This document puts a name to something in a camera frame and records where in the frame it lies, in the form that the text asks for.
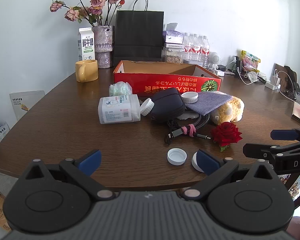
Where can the white milk carton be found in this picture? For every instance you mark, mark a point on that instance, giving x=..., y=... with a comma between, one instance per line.
x=85, y=45

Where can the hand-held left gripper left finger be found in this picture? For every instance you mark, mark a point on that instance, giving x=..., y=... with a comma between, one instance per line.
x=91, y=161

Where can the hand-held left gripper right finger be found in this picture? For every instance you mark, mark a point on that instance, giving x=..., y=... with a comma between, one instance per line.
x=207, y=161

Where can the mottled purple vase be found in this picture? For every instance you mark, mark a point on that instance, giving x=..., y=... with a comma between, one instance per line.
x=103, y=46

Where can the white bottle cap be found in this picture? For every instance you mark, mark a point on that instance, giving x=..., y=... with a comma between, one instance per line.
x=194, y=163
x=176, y=156

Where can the purple burlap pouch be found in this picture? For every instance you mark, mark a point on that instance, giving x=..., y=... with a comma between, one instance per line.
x=210, y=102

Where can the black power adapter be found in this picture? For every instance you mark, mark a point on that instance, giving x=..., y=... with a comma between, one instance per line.
x=222, y=67

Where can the white charging dock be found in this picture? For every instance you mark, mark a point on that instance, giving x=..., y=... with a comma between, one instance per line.
x=272, y=83

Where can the flat white box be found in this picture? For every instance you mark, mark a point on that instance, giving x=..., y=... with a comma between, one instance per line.
x=173, y=45

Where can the black paper bag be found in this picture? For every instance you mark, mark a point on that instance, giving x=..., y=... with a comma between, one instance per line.
x=138, y=35

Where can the purple tissue pack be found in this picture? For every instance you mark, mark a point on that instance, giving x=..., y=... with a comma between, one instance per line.
x=173, y=35

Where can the white charger block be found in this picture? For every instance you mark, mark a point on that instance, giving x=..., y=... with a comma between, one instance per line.
x=220, y=73

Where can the crumpled white plastic bag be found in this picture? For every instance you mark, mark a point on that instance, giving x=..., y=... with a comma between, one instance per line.
x=120, y=88

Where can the red rose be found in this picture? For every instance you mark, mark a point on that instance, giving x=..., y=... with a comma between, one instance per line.
x=226, y=135

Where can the white wet wipes canister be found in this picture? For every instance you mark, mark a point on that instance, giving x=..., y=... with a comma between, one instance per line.
x=117, y=108

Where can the black zip pouch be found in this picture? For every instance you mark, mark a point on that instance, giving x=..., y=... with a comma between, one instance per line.
x=166, y=105

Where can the yellow plush toy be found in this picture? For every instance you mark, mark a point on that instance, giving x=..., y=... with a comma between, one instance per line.
x=228, y=111

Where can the yellow green snack packet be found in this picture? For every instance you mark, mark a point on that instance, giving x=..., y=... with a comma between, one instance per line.
x=250, y=61

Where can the wooden phone stand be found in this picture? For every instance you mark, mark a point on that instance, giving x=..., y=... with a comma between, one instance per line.
x=287, y=80

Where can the white round jar lid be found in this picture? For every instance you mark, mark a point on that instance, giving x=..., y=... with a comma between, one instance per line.
x=189, y=97

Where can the white paper board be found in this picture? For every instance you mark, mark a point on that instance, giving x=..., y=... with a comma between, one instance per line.
x=27, y=103

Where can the white ribbed canister lid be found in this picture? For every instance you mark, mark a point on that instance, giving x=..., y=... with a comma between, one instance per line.
x=146, y=107

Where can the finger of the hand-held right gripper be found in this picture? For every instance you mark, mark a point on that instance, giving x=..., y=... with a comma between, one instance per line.
x=282, y=134
x=260, y=150

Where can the yellow mug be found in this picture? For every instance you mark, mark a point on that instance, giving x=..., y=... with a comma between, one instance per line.
x=86, y=71

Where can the clear container of seeds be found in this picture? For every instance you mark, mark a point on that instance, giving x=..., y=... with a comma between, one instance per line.
x=172, y=56

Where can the dried pink roses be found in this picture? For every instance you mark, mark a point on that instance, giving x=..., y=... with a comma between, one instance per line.
x=96, y=2

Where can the white round robot speaker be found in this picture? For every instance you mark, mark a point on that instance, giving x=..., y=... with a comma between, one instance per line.
x=213, y=58

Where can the flat white object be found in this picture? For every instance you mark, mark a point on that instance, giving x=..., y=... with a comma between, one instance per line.
x=187, y=116

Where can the water bottle red label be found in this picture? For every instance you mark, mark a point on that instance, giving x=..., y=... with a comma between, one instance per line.
x=196, y=47
x=188, y=47
x=205, y=50

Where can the red cardboard box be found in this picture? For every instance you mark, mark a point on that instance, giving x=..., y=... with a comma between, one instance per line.
x=165, y=83

